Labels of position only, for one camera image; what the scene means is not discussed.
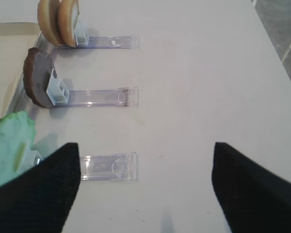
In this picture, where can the upright brown meat patty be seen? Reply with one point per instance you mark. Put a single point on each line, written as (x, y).
(36, 75)

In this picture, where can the clear bun holder rail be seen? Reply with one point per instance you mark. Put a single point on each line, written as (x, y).
(84, 41)

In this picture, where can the bun half rack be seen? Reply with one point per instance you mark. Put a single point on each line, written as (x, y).
(67, 16)
(47, 11)

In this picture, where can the white metal tray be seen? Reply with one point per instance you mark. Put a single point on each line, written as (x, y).
(15, 40)

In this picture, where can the clear patty holder rail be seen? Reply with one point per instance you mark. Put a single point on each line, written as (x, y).
(60, 96)

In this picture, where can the upright green lettuce leaf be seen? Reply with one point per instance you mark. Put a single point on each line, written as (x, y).
(16, 130)

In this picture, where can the outer bun half right rack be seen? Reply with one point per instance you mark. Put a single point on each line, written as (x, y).
(67, 16)

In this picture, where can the clear lettuce holder rail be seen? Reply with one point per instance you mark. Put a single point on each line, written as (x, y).
(109, 167)

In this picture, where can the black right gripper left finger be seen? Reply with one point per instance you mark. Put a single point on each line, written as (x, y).
(39, 200)

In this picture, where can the inner bun half right rack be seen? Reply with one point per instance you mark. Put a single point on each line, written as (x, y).
(47, 11)

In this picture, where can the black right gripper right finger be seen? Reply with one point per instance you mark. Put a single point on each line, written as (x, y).
(253, 199)

